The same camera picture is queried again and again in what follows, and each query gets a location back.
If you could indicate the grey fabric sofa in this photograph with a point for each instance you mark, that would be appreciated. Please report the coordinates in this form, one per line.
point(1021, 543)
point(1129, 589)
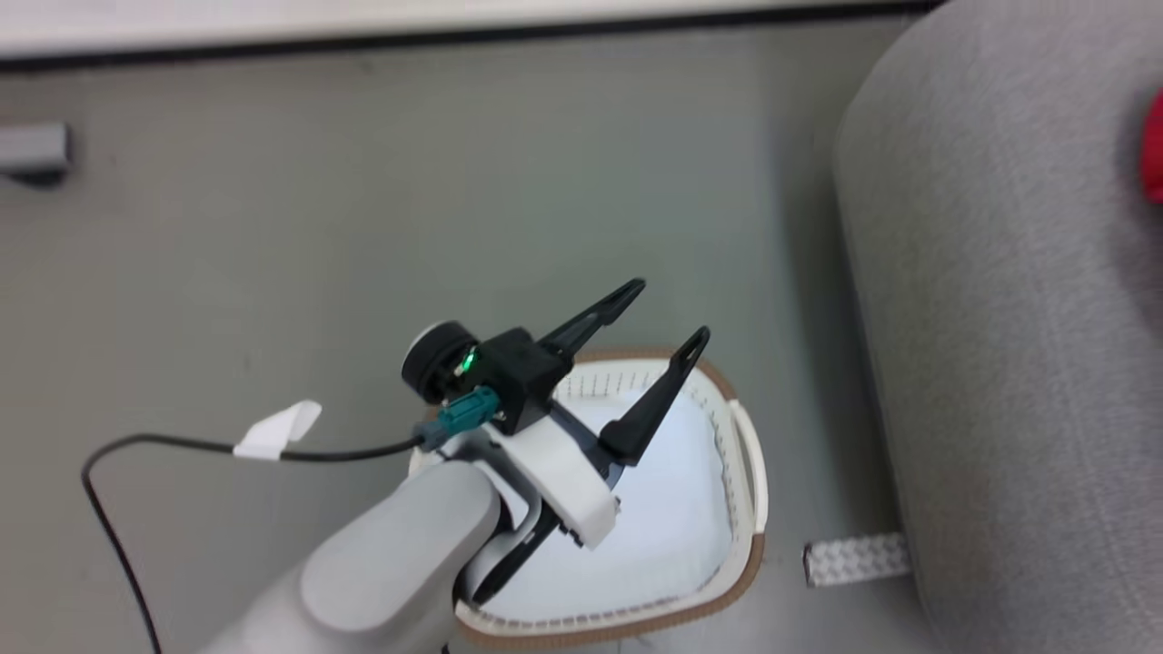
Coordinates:
point(999, 318)

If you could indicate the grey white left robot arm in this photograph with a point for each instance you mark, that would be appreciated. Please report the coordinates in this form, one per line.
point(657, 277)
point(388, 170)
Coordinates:
point(400, 563)

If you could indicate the white black baseboard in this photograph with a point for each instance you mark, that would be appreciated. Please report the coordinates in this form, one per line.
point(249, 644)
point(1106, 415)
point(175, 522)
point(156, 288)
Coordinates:
point(273, 27)

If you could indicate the white tape tag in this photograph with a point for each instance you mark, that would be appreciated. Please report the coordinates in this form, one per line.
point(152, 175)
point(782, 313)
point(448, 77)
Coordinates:
point(277, 431)

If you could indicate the white textured strip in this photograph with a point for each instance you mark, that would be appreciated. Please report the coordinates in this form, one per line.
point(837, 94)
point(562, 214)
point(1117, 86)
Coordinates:
point(854, 559)

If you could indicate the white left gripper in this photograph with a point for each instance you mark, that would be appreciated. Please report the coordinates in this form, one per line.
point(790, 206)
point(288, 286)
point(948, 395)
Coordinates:
point(568, 472)

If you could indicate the white laundry basket brown rim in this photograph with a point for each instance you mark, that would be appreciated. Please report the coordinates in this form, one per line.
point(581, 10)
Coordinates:
point(749, 454)

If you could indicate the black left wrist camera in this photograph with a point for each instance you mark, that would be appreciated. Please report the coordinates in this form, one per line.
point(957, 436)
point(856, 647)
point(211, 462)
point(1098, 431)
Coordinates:
point(522, 372)

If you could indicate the red basketball jersey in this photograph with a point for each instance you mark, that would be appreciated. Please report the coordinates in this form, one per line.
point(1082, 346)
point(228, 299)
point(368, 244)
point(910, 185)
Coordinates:
point(1156, 154)

